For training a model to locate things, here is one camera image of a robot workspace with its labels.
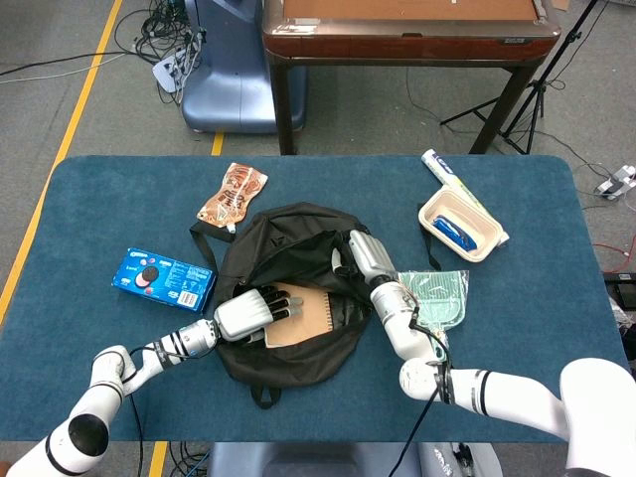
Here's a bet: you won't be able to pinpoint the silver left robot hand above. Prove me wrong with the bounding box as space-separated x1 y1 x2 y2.
212 281 305 345

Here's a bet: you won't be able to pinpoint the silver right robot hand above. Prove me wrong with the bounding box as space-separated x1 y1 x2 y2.
330 229 398 287

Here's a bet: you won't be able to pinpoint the brown spiral notebook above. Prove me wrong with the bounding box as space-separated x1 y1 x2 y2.
262 281 335 349

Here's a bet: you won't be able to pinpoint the black fabric backpack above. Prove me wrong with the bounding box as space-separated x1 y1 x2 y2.
189 201 442 409

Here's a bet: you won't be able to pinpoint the green plastic-wrapped dustpan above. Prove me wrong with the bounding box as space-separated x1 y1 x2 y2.
397 268 471 364

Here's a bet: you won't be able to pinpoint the blue wrapped packet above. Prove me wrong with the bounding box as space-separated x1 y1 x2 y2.
431 214 479 252

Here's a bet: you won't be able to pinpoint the blue Oreo cookie box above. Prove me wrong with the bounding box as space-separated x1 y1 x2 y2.
111 246 219 314

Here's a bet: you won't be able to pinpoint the cream plastic food container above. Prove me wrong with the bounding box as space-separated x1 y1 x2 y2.
416 186 504 263

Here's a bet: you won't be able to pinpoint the orange snack packet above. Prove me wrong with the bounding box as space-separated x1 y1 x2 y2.
196 161 269 235

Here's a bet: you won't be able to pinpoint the grey robot torso base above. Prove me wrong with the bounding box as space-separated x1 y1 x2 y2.
206 441 503 477

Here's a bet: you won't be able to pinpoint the blue felt table cover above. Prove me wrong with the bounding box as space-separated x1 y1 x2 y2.
0 154 630 443

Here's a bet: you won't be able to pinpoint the brown mahjong table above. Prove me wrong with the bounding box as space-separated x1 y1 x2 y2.
261 0 562 156

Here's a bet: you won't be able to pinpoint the black tripod stand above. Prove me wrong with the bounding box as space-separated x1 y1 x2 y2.
439 0 602 155

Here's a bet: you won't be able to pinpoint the black electronic box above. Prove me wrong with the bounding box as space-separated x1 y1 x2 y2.
602 270 636 300

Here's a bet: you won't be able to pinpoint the white power strip with plugs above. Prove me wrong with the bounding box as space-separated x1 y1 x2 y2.
151 54 189 94

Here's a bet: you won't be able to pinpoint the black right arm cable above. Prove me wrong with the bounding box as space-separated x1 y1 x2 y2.
387 297 454 477

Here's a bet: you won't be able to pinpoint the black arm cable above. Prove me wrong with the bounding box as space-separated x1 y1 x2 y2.
387 297 454 477
118 345 173 477

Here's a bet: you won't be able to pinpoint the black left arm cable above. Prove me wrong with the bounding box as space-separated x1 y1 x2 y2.
118 345 173 477

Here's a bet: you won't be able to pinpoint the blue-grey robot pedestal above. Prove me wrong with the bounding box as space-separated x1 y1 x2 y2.
181 0 308 135

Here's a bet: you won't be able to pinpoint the red floor cable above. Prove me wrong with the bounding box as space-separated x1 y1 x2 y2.
593 240 636 274

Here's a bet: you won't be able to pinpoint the tangled black floor cables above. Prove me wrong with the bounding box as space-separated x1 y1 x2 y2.
113 0 208 105

